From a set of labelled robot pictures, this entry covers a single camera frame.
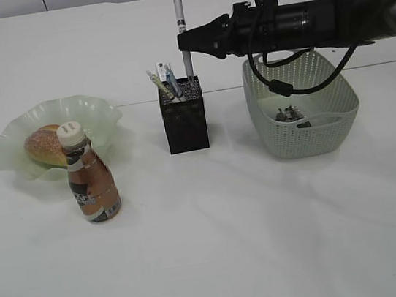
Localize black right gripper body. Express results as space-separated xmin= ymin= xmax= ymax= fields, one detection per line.
xmin=218 ymin=0 xmax=336 ymax=56

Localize paper piece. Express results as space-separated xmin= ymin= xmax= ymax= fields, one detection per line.
xmin=275 ymin=105 xmax=305 ymax=123
xmin=297 ymin=121 xmax=311 ymax=128

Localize beige grip pen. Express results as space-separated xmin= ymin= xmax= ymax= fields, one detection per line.
xmin=146 ymin=70 xmax=179 ymax=103

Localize clear plastic ruler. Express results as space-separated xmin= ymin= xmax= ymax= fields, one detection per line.
xmin=155 ymin=61 xmax=168 ymax=83

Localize green wavy glass plate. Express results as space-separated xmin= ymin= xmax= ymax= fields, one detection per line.
xmin=0 ymin=95 xmax=122 ymax=181

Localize blue patterned pen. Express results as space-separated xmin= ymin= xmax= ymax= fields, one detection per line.
xmin=164 ymin=64 xmax=186 ymax=102

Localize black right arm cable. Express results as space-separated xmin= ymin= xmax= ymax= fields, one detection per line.
xmin=239 ymin=0 xmax=365 ymax=102

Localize white patterned pen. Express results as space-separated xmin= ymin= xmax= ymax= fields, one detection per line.
xmin=173 ymin=0 xmax=194 ymax=84

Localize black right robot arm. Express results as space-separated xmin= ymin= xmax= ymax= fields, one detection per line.
xmin=178 ymin=0 xmax=396 ymax=59

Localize black mesh pen holder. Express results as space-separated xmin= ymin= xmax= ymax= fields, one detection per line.
xmin=158 ymin=75 xmax=210 ymax=155

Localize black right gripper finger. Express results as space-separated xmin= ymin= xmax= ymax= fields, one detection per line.
xmin=178 ymin=34 xmax=226 ymax=59
xmin=177 ymin=14 xmax=229 ymax=46

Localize brown coffee bottle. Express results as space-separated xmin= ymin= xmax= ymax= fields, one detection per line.
xmin=56 ymin=121 xmax=121 ymax=223

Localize sugared bread roll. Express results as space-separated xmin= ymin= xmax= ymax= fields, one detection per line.
xmin=23 ymin=124 xmax=67 ymax=168

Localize green plastic basket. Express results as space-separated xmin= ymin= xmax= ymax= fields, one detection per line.
xmin=242 ymin=51 xmax=359 ymax=159

